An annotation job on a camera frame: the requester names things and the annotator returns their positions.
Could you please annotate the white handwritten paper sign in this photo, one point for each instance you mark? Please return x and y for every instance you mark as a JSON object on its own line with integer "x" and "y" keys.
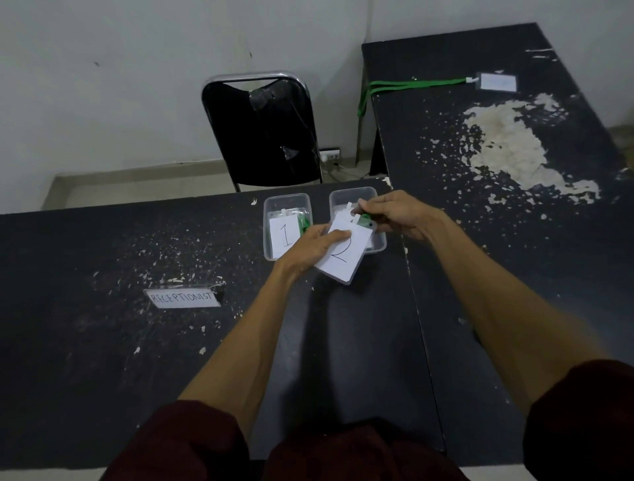
{"x": 182, "y": 298}

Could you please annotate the clear badge holder curved numeral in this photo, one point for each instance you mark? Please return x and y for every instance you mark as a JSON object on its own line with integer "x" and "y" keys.
{"x": 346, "y": 257}

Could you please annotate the clear plastic container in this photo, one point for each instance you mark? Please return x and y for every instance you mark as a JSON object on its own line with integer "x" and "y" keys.
{"x": 346, "y": 196}
{"x": 287, "y": 203}

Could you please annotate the person's left forearm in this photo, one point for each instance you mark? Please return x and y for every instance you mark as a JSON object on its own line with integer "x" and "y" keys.
{"x": 247, "y": 347}

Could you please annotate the person's left thumb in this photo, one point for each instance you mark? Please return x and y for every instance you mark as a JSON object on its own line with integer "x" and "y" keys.
{"x": 336, "y": 237}

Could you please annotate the person's right forearm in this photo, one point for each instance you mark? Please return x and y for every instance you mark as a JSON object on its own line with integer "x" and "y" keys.
{"x": 500, "y": 307}

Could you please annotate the clear badge holder blank card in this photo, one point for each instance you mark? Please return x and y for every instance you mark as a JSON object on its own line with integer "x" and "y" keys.
{"x": 497, "y": 82}

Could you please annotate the person's right hand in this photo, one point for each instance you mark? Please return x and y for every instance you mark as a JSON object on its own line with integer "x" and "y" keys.
{"x": 408, "y": 215}

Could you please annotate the person's right fingers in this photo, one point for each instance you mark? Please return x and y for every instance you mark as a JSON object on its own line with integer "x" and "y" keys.
{"x": 372, "y": 205}

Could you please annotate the person's left hand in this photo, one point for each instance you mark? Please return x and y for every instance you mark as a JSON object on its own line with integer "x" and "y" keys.
{"x": 304, "y": 250}

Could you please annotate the white power strip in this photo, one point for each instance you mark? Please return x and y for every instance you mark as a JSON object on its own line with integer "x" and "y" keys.
{"x": 330, "y": 154}

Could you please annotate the clear badge holder straight numeral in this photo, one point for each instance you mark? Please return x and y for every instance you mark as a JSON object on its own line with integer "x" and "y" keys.
{"x": 283, "y": 235}

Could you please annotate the black folding chair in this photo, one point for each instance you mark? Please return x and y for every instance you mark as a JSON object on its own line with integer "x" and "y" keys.
{"x": 262, "y": 138}

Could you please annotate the maroon shirt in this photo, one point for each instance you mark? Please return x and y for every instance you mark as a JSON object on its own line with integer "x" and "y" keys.
{"x": 188, "y": 446}

